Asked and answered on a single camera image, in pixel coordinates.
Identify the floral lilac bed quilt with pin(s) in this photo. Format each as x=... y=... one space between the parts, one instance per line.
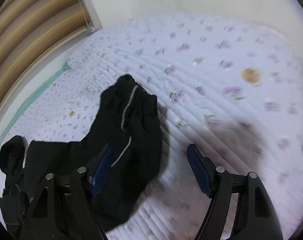
x=233 y=88

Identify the striped brown window blind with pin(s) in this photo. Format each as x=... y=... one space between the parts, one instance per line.
x=31 y=28

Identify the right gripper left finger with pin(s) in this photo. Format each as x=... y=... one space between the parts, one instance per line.
x=61 y=206

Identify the black jacket with grey piping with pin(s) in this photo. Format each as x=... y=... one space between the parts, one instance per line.
x=127 y=120

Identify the mint green bed sheet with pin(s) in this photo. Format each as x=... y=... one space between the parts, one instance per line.
x=26 y=102

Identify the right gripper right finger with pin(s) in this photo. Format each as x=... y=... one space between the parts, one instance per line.
x=254 y=214

